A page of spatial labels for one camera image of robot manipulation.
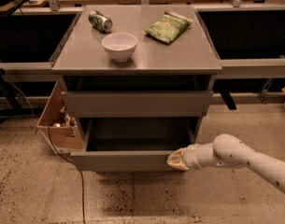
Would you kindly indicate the green chip bag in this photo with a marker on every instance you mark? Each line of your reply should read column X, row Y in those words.
column 169, row 27

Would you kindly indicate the grey top drawer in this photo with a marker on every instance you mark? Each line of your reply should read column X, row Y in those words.
column 137, row 104

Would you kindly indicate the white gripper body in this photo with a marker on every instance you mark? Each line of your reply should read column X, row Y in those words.
column 192, row 158

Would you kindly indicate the wooden box with items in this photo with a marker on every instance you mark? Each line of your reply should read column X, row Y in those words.
column 57, row 127

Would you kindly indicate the white bowl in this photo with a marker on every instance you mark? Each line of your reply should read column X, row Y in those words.
column 119, row 46

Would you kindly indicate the grey drawer cabinet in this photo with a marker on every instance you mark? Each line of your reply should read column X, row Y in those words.
column 187, row 64

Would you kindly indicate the grey drawer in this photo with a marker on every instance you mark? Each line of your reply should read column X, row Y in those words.
column 137, row 104
column 133, row 144

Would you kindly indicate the green soda can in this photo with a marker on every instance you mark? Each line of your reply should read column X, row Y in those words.
column 100, row 22

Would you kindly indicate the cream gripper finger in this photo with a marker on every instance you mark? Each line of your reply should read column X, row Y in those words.
column 176, row 161

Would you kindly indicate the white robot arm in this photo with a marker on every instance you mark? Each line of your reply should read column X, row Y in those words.
column 228, row 151

